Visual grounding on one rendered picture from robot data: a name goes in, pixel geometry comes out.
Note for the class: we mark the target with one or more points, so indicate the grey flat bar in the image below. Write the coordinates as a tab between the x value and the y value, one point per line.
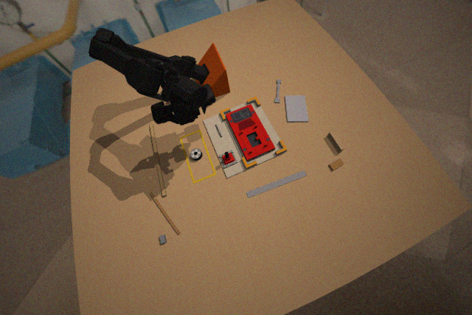
276	183

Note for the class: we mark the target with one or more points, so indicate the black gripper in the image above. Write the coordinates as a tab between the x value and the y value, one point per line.
162	114

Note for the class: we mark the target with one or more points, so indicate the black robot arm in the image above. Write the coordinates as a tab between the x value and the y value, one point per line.
146	71

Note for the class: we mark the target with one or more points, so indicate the grey wheel with black tyre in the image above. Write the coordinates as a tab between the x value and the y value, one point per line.
193	154

